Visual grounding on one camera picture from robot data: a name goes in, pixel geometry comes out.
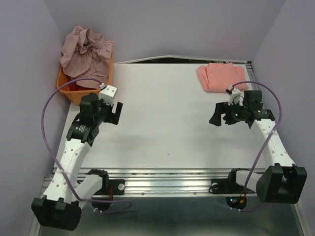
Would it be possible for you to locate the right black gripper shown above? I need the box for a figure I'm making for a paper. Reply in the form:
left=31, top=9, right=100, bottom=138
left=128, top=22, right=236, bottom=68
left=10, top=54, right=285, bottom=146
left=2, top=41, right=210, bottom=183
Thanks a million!
left=208, top=99, right=248, bottom=126

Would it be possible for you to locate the dusty pink skirt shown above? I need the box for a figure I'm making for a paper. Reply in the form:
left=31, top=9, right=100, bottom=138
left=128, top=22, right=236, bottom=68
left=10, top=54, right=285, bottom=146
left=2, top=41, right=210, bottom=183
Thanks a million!
left=61, top=26, right=114, bottom=89

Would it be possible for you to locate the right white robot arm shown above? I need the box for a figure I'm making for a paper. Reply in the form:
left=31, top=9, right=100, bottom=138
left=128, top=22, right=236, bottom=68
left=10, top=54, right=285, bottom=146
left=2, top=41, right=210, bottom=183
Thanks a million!
left=209, top=87, right=307, bottom=209

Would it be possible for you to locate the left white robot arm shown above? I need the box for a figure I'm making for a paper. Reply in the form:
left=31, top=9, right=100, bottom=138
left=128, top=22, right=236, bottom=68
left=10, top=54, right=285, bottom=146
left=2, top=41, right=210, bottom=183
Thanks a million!
left=31, top=88, right=123, bottom=231

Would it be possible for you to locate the folded salmon pink skirt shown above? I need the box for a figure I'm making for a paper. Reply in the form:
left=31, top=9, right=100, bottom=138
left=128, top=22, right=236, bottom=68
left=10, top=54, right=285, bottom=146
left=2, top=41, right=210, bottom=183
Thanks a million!
left=196, top=63, right=246, bottom=93

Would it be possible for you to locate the orange plastic bin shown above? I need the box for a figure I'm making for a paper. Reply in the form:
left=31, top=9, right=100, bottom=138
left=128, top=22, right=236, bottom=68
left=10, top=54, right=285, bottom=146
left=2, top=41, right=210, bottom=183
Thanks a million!
left=57, top=53, right=114, bottom=106

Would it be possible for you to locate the red skirt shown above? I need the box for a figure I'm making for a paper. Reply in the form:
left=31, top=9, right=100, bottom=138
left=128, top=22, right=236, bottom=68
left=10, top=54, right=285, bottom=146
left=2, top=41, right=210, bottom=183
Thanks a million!
left=68, top=83, right=86, bottom=91

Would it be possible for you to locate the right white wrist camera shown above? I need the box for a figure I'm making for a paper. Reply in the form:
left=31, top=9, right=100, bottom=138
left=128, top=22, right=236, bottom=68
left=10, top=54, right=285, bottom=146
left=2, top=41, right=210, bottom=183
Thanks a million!
left=226, top=86, right=242, bottom=106

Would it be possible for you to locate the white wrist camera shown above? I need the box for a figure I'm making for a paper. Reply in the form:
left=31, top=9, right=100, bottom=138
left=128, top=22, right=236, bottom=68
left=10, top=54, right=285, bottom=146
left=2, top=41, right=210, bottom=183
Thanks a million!
left=98, top=84, right=117, bottom=106
left=226, top=86, right=242, bottom=106

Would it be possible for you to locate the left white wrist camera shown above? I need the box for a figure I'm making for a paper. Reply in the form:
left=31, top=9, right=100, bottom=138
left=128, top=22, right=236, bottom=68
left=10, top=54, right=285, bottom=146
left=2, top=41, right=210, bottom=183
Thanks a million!
left=98, top=84, right=117, bottom=106

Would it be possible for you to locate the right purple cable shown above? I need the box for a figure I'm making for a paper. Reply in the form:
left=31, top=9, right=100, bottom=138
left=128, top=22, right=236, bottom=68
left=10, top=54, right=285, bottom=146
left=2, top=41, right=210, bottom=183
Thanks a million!
left=230, top=81, right=282, bottom=213

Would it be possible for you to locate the purple cable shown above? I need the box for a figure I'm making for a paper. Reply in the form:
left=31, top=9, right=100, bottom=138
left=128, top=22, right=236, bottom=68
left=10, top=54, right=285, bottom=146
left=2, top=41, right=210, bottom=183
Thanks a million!
left=41, top=78, right=132, bottom=215
left=230, top=81, right=282, bottom=213

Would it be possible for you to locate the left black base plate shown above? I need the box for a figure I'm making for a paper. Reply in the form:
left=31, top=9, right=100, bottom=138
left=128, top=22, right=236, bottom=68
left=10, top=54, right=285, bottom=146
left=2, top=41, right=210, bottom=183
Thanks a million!
left=95, top=179, right=126, bottom=196

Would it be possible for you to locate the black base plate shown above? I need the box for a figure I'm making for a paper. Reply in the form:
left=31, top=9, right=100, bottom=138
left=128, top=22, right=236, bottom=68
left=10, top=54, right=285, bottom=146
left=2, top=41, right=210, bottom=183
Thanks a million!
left=95, top=179, right=126, bottom=196
left=209, top=178, right=244, bottom=194

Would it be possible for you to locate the aluminium frame rail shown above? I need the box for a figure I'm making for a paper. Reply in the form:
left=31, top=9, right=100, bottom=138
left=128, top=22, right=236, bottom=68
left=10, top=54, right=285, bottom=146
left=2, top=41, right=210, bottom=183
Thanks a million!
left=40, top=167, right=261, bottom=197

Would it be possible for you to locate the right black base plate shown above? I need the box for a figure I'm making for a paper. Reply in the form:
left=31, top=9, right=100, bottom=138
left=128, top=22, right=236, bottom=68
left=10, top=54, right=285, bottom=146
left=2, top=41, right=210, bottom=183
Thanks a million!
left=209, top=178, right=244, bottom=194

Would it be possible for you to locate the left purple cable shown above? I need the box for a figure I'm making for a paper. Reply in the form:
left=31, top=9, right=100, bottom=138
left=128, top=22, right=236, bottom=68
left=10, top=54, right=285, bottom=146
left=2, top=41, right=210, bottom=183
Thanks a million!
left=41, top=78, right=132, bottom=215

